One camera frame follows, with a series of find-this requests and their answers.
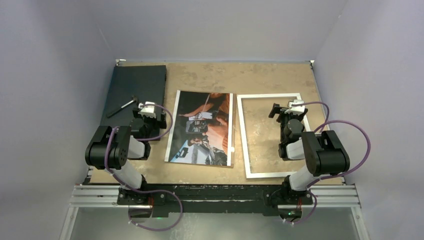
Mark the wooden picture frame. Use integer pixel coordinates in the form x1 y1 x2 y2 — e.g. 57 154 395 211
236 93 302 180

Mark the printed photo with white border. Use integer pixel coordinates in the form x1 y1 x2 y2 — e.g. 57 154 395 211
164 90 234 167

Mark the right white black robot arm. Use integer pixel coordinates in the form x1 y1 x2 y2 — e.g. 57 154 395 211
268 100 350 204

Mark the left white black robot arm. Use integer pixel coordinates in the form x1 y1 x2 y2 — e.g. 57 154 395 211
84 103 173 205

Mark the small black metal hammer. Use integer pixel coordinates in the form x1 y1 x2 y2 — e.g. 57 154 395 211
106 95 138 119

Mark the black flat box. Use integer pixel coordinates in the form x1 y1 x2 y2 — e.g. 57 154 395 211
100 65 167 127

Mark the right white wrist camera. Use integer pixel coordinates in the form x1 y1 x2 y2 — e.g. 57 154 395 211
284 99 306 116

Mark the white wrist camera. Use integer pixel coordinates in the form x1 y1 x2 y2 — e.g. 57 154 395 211
137 101 156 118
284 99 306 116

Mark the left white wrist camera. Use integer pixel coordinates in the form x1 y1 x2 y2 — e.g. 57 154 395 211
137 101 156 118

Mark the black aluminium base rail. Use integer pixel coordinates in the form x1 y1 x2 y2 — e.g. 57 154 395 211
67 183 362 220

